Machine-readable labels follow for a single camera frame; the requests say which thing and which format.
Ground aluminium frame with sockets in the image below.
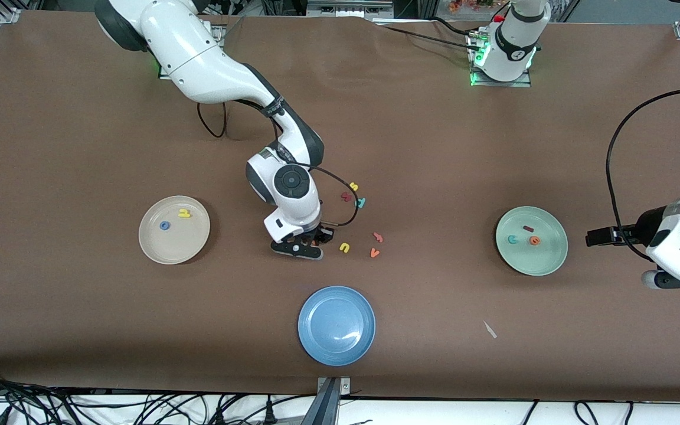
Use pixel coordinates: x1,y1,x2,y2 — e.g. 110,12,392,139
306,0,394,17

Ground beige brown plate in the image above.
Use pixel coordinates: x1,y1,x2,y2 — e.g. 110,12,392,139
138,195,211,265

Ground blue plate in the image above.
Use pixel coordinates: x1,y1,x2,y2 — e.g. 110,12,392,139
297,286,376,367

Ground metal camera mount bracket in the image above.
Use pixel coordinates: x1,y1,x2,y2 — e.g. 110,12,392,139
315,376,352,425

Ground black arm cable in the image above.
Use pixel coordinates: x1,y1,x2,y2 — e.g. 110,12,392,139
606,87,680,260
197,100,358,228

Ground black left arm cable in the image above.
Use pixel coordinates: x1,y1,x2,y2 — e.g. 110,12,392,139
606,87,680,260

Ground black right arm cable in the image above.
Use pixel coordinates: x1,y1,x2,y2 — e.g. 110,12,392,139
197,100,358,228

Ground brown table cover sheet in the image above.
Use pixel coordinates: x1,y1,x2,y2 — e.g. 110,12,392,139
0,12,680,403

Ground green plate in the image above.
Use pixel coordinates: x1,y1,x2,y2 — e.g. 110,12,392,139
495,205,569,276

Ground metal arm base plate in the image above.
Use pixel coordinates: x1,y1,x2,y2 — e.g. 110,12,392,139
157,24,225,80
469,32,533,89

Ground black base cable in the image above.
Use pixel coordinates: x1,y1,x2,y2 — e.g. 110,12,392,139
429,15,485,36
375,22,475,51

